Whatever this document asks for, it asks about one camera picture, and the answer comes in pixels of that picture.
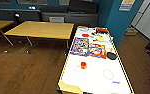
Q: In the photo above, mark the pale yellow wall sign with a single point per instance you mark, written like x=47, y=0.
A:
x=127, y=4

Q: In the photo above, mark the red black game piece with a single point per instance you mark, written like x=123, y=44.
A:
x=102, y=31

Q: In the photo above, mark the dark grey sofa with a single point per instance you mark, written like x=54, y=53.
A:
x=71, y=13
x=14, y=15

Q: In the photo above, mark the yellow white-topped game table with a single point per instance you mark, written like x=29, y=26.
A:
x=94, y=66

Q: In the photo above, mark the black bowl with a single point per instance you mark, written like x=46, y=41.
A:
x=111, y=56

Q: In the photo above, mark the orange cup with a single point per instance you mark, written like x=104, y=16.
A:
x=83, y=65

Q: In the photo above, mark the cardboard box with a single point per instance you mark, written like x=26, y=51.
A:
x=131, y=31

